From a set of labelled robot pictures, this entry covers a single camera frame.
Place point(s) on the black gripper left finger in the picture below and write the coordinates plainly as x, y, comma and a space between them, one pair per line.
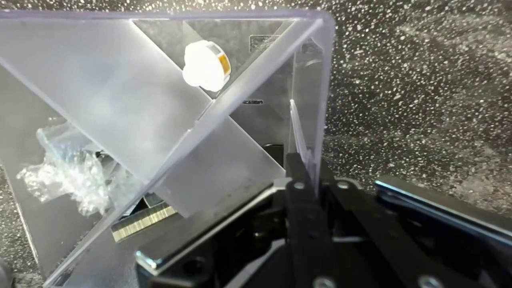
233, 241

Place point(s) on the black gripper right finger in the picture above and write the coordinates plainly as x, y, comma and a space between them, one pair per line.
425, 234

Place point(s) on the clear frosted plastic storage box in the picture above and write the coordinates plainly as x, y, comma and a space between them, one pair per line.
132, 122

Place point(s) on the white round cap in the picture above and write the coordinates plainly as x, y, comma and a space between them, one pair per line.
204, 65

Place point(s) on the crumpled clear plastic wrap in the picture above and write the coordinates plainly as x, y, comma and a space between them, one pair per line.
68, 170

